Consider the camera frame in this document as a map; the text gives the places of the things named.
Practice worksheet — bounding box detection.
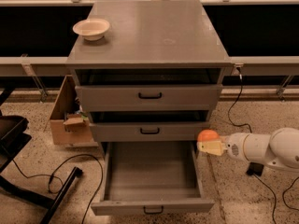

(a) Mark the grey top drawer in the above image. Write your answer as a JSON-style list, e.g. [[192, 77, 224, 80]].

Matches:
[[76, 85, 221, 112]]

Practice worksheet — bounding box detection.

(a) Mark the black power cable right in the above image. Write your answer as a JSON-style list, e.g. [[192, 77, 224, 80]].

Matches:
[[227, 66, 253, 134]]

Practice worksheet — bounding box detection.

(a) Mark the grey drawer cabinet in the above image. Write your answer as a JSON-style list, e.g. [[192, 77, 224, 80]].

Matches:
[[65, 0, 234, 147]]

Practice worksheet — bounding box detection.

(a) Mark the grey open bottom drawer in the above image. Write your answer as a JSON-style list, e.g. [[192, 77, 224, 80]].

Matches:
[[92, 141, 214, 216]]

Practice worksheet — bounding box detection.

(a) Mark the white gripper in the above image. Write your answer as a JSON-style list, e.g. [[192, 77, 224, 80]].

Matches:
[[197, 133, 249, 161]]

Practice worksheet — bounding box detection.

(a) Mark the white paper bowl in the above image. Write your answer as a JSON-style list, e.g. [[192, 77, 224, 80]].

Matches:
[[73, 19, 110, 41]]

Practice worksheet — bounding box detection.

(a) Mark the grey middle drawer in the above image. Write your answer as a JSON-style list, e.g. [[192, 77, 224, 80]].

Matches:
[[90, 121, 209, 142]]

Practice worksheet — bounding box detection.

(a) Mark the grey railing beam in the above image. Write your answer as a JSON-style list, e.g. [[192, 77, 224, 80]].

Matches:
[[0, 56, 299, 77]]

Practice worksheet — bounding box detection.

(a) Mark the orange fruit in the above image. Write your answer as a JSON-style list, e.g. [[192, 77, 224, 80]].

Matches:
[[197, 130, 220, 142]]

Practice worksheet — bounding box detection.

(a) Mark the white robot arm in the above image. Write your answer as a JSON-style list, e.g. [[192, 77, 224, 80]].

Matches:
[[197, 128, 299, 173]]

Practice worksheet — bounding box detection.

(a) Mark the black floor cable left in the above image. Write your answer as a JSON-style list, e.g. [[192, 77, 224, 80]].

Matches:
[[11, 153, 105, 224]]

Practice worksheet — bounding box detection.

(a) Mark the cardboard box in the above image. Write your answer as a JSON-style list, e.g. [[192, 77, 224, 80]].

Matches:
[[50, 76, 93, 146]]

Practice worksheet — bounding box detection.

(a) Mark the black power adapter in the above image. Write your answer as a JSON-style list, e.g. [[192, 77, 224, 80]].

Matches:
[[246, 162, 263, 176]]

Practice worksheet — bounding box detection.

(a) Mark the black cable far right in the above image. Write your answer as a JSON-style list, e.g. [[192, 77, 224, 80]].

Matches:
[[281, 176, 299, 212]]

